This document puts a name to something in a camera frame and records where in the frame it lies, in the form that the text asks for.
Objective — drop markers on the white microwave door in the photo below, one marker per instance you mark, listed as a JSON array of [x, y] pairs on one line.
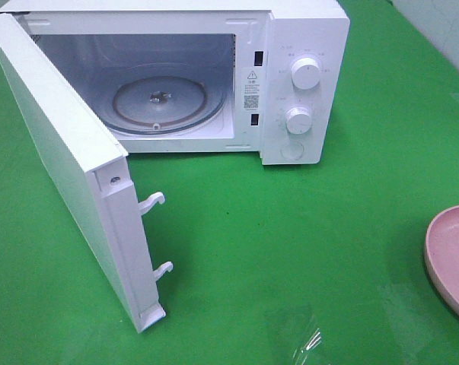
[[89, 169]]

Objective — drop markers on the pink round plate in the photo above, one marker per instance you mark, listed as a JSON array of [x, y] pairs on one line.
[[441, 254]]

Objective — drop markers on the white round knob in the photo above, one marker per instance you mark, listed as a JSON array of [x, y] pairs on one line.
[[298, 120], [305, 73]]

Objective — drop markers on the white microwave oven body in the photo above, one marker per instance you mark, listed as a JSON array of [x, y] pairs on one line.
[[259, 39]]

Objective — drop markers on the round door release button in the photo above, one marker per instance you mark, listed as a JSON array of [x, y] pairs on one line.
[[293, 150]]

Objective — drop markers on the clear plastic film piece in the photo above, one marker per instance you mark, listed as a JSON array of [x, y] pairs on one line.
[[310, 350]]

